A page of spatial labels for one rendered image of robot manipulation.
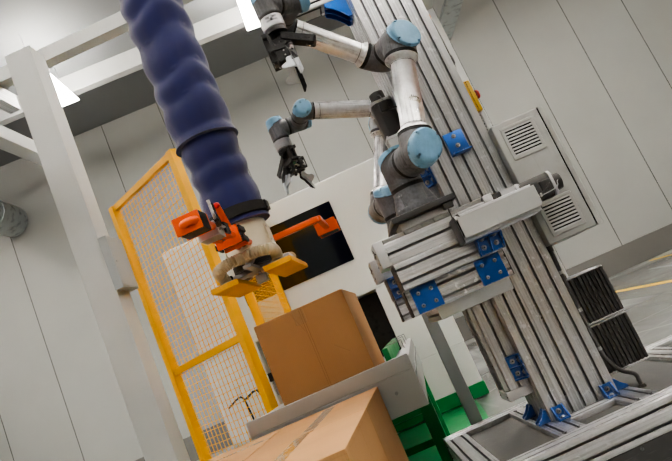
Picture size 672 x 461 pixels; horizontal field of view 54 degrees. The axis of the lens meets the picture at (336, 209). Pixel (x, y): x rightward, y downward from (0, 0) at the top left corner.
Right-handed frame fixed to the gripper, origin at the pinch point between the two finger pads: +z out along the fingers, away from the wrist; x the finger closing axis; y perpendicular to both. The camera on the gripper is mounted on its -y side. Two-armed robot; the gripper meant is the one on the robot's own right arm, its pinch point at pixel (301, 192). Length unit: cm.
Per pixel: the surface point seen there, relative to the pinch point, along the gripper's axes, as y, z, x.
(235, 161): 33, -7, -47
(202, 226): 71, 24, -90
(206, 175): 28, -5, -57
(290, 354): -16, 61, -26
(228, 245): 43, 24, -68
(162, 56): 30, -52, -57
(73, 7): -514, -478, 177
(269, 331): -19, 49, -29
